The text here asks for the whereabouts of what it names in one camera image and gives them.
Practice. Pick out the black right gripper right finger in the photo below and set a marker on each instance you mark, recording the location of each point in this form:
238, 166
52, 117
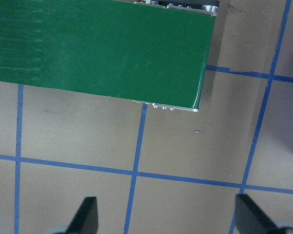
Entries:
250, 218

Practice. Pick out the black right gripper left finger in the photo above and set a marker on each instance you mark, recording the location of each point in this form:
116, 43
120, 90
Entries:
85, 220

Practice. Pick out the green conveyor belt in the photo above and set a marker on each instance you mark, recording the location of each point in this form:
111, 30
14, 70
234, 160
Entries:
151, 51

